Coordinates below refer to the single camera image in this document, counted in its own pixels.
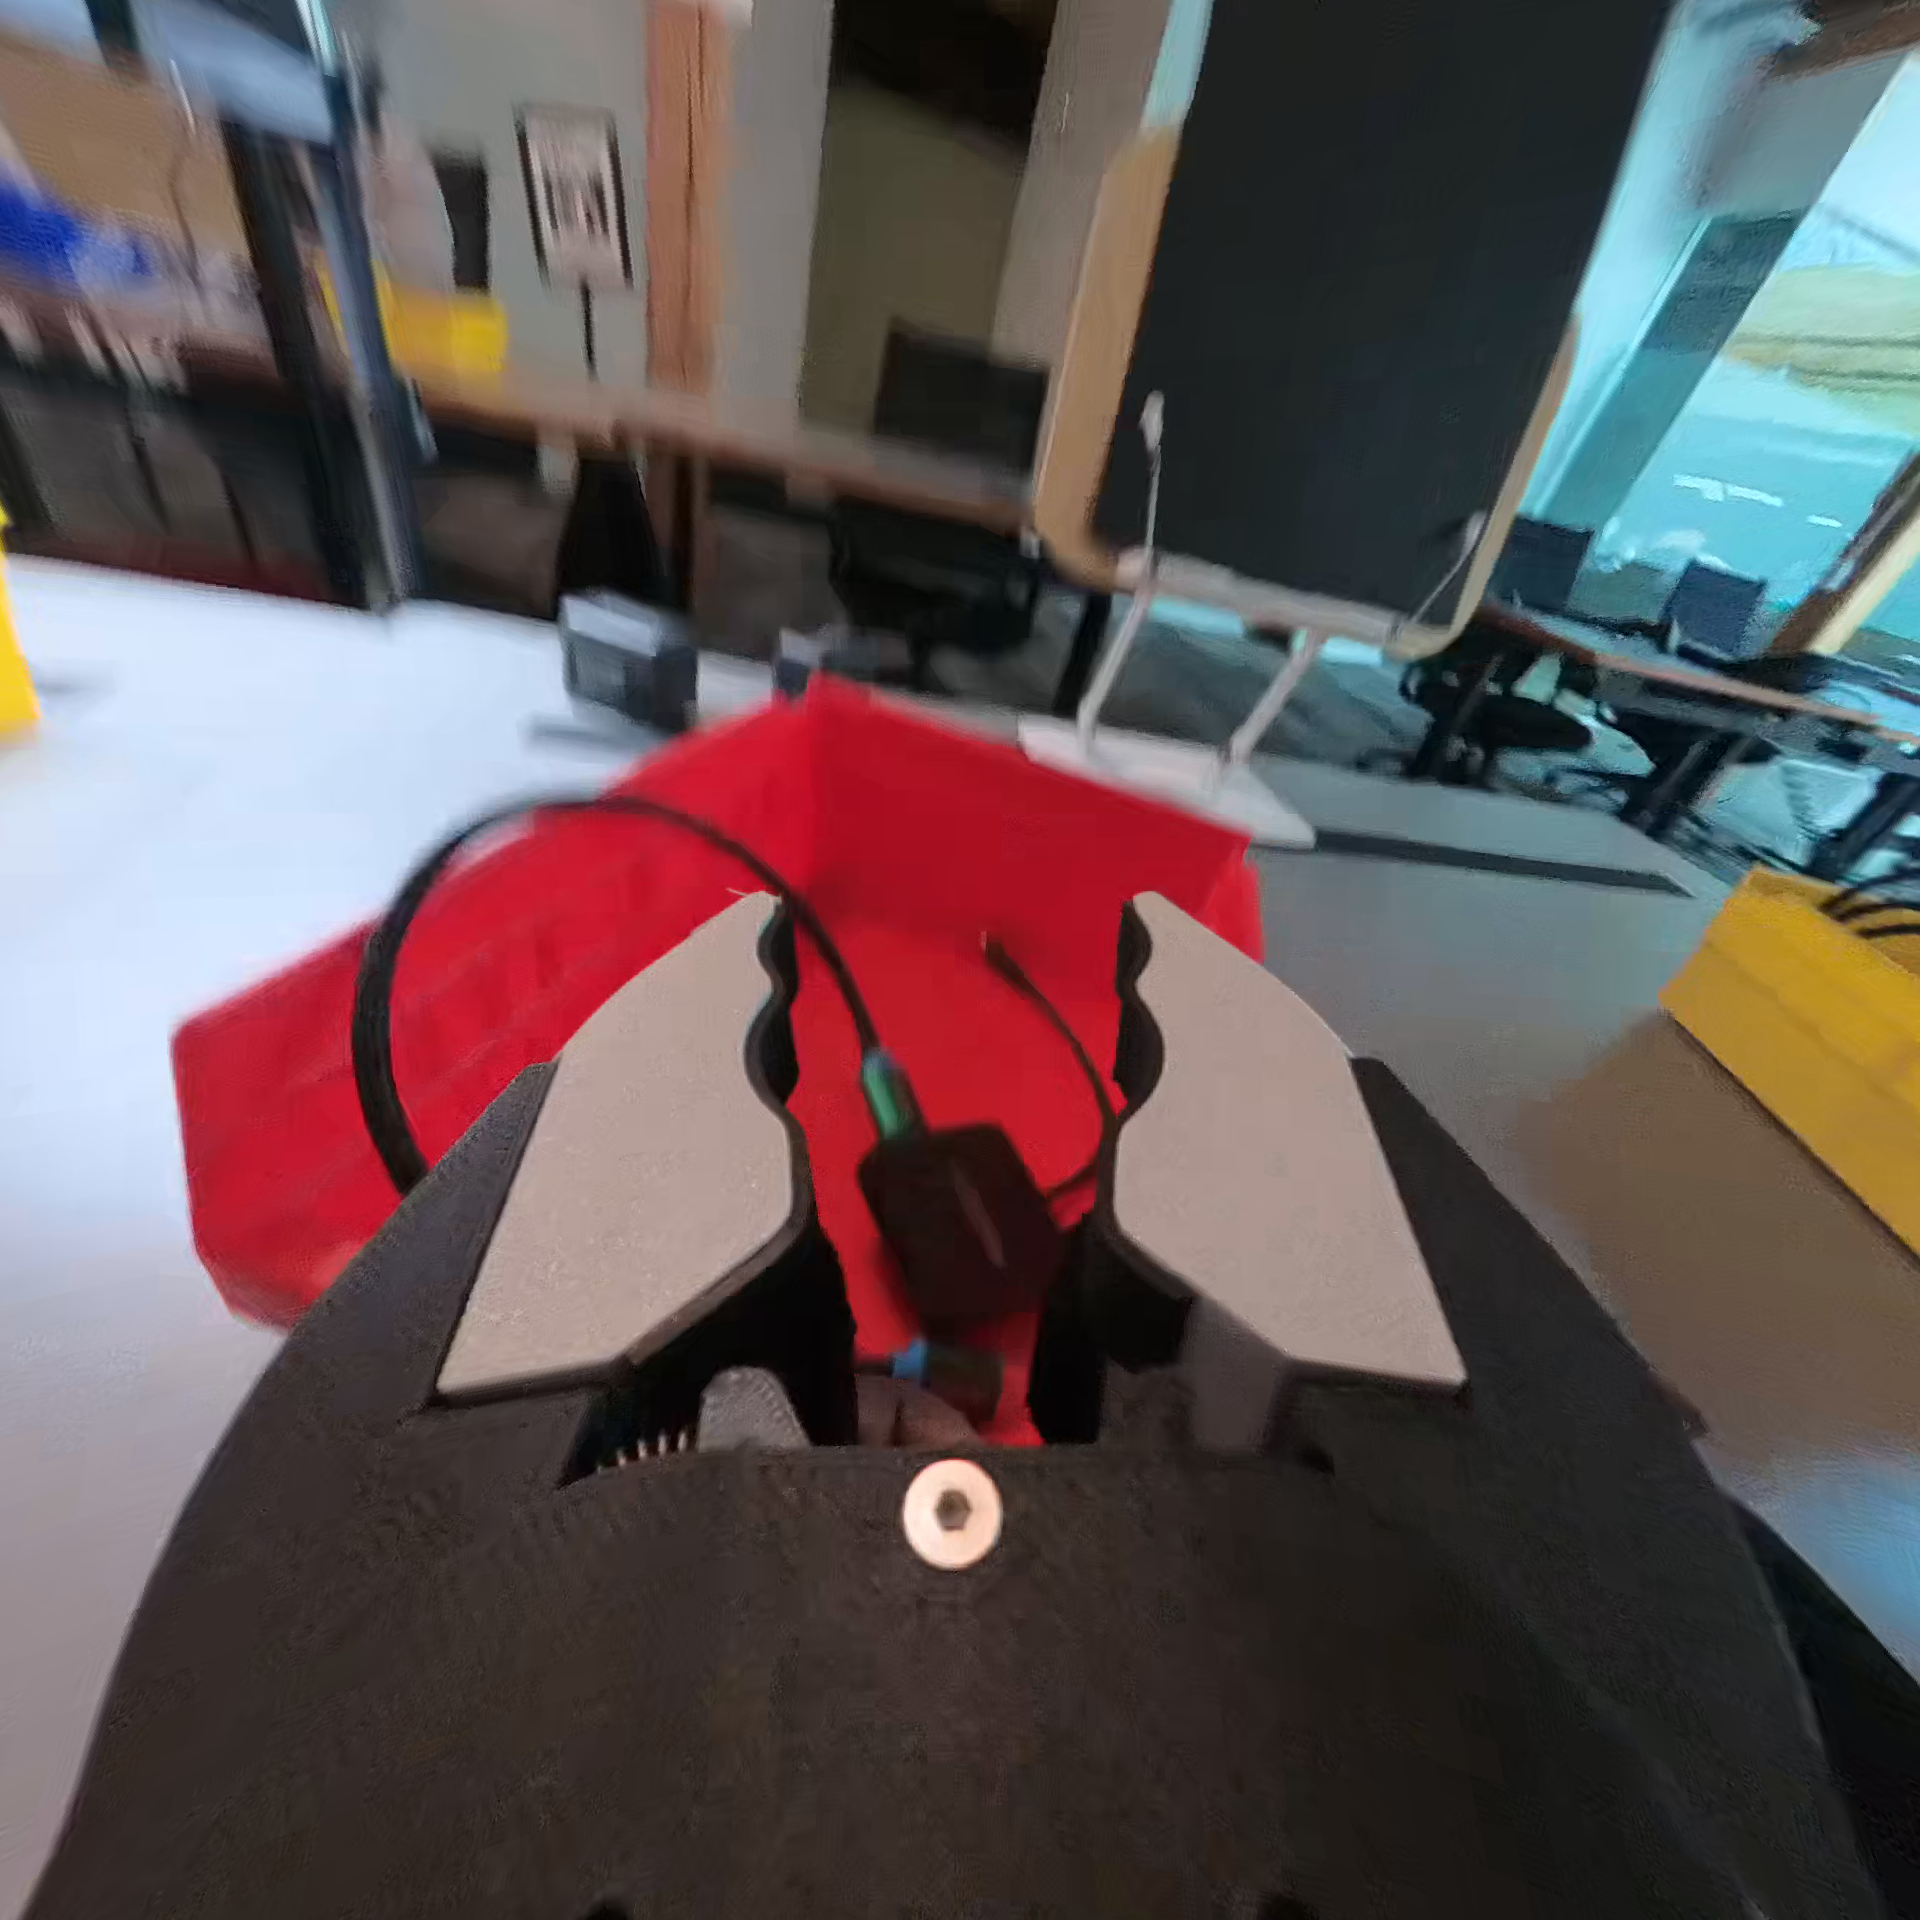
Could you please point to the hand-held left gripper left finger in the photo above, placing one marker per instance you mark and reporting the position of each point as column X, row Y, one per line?
column 633, row 1186

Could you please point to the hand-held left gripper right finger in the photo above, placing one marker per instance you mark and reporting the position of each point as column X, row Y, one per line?
column 1274, row 1186

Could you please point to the red plastic bin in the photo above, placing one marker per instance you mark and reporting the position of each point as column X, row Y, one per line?
column 961, row 841

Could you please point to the yellow plastic bin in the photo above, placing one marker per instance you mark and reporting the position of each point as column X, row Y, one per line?
column 443, row 328
column 1799, row 1049
column 13, row 644

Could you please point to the white board stand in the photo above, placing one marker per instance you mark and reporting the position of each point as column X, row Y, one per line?
column 1170, row 770

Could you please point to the small grey box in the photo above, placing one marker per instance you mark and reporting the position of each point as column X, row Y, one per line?
column 633, row 677

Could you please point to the long wooden desk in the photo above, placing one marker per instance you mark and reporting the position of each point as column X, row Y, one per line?
column 749, row 442

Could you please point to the black faced plywood board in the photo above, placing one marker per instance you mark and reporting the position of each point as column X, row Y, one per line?
column 1350, row 301

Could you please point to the small tag sign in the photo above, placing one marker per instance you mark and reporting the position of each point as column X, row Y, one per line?
column 574, row 195

